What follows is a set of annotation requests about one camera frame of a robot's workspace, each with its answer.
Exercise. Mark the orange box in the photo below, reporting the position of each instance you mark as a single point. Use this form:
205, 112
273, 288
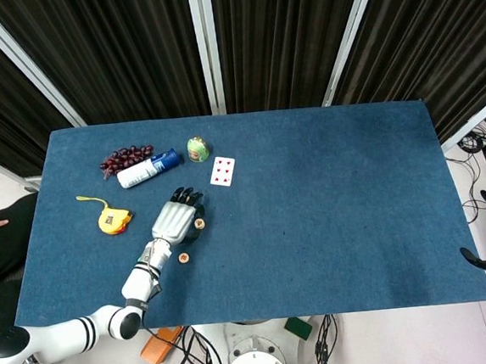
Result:
157, 349

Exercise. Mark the yellow tape measure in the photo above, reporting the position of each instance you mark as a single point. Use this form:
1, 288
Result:
111, 221

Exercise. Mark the bystander black trousers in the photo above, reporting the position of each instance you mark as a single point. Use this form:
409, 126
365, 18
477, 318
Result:
6, 254

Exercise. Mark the wooden disc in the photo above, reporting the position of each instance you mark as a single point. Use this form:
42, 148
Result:
200, 224
184, 258

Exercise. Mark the dark red grape bunch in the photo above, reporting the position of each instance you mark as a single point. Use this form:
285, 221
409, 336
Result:
126, 157

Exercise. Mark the white blue cylindrical can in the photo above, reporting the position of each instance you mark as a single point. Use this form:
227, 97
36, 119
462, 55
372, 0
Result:
140, 172

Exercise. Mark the green block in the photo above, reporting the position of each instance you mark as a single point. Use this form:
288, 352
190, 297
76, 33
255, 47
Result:
299, 329

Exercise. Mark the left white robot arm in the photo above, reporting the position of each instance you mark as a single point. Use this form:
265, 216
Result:
141, 280

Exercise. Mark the six of hearts card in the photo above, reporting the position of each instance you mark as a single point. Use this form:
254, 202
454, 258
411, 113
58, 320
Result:
222, 171

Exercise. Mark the green matryoshka doll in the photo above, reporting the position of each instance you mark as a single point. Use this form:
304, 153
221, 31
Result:
198, 151

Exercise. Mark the blue felt table cloth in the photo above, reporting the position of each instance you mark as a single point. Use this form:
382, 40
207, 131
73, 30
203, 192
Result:
315, 227

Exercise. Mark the black pleated curtain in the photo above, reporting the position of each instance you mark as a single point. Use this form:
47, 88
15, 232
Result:
281, 38
435, 46
0, 126
121, 52

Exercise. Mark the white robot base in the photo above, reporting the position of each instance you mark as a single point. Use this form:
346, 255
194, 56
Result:
254, 360

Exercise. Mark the wooden disc bottom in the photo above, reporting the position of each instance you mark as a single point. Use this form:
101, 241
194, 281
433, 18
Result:
184, 258

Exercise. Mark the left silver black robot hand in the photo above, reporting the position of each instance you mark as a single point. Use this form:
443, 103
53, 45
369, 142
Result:
174, 222

